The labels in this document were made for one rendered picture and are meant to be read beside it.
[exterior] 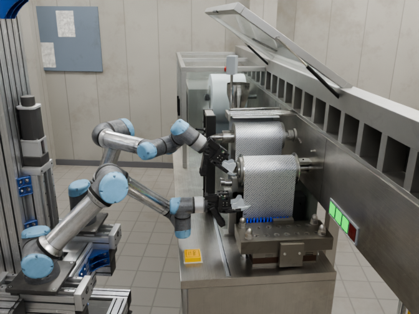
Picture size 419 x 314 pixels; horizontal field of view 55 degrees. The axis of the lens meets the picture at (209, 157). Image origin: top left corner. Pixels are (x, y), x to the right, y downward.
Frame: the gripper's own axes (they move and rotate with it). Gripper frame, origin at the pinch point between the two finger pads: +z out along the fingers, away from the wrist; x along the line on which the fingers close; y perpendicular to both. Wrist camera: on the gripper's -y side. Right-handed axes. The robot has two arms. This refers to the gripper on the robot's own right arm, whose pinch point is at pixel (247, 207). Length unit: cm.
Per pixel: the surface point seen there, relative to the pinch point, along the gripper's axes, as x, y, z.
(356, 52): 299, 43, 188
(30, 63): 345, 27, -195
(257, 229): -10.3, -6.0, 2.5
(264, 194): -0.3, 6.0, 7.7
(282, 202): -0.3, 1.5, 16.1
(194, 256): -12.9, -16.6, -25.1
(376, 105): -44, 56, 31
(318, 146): -2.1, 29.2, 30.1
